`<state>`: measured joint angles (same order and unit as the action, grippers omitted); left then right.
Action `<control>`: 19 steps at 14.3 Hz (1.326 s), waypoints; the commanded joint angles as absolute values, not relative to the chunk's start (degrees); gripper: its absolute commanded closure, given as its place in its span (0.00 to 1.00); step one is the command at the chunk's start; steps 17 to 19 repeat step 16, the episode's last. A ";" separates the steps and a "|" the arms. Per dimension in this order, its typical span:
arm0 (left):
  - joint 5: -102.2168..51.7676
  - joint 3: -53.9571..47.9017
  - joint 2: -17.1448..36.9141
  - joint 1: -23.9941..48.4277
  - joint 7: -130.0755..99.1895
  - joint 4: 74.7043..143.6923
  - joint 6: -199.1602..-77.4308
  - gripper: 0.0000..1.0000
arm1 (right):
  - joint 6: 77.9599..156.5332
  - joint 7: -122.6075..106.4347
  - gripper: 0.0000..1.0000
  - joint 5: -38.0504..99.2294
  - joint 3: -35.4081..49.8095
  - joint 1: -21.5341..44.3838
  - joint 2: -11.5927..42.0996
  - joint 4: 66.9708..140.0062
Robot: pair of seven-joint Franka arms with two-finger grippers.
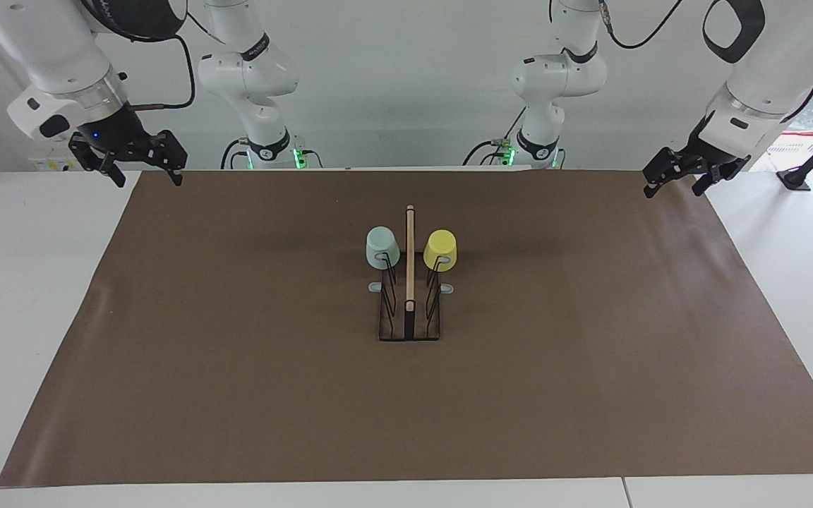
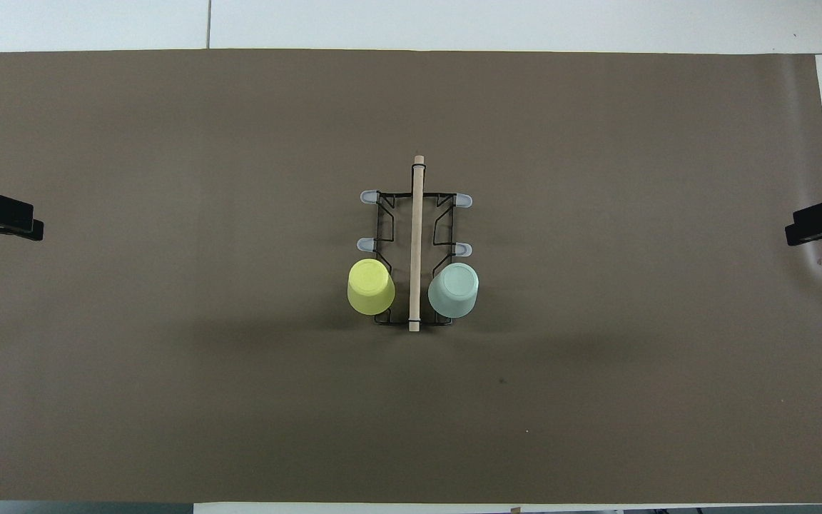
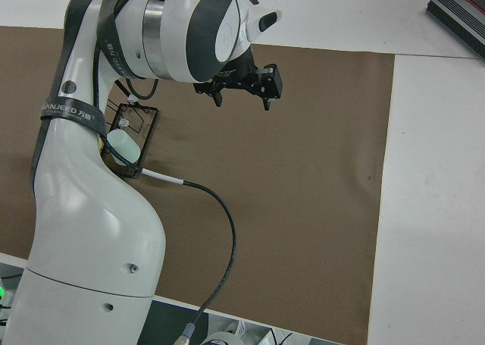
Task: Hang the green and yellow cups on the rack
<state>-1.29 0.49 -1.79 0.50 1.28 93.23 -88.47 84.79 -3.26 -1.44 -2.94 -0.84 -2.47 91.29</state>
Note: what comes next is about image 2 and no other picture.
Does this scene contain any yellow plastic cup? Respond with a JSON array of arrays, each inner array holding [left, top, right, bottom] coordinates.
[[347, 258, 395, 316]]

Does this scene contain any brown paper table mat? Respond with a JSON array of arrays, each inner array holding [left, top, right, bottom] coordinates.
[[0, 49, 822, 505]]

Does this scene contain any pale green plastic cup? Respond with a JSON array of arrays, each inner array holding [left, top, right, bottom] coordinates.
[[428, 262, 481, 318]]

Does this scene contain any black wire cup rack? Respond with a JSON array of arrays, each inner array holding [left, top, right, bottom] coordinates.
[[357, 155, 474, 333]]

